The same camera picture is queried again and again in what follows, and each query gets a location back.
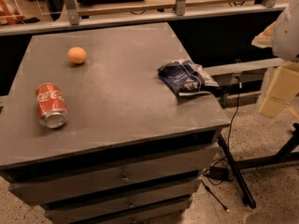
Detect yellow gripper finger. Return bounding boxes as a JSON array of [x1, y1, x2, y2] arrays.
[[259, 62, 299, 118], [251, 22, 276, 49]]

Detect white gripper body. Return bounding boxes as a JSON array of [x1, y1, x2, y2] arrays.
[[272, 0, 299, 62]]

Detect blue chip bag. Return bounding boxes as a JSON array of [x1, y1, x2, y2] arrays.
[[157, 60, 220, 96]]

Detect grey low bench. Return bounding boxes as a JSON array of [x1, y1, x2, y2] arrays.
[[206, 58, 282, 108]]

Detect black stand leg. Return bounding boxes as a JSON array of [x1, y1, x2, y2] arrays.
[[218, 123, 299, 209]]

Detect black power adapter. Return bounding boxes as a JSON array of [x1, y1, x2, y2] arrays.
[[209, 166, 230, 181]]

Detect orange fruit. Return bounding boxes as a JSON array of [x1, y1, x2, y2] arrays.
[[67, 47, 86, 64]]

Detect grey metal railing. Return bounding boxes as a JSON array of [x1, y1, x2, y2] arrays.
[[0, 0, 290, 36]]

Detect grey drawer cabinet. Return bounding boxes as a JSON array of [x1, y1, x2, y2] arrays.
[[0, 23, 229, 224]]

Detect red cola can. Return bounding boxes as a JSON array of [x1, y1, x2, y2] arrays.
[[36, 83, 67, 129]]

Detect orange white cloth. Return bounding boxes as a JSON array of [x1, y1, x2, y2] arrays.
[[0, 0, 24, 25]]

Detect black cable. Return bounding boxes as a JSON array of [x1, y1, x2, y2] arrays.
[[202, 74, 243, 213]]

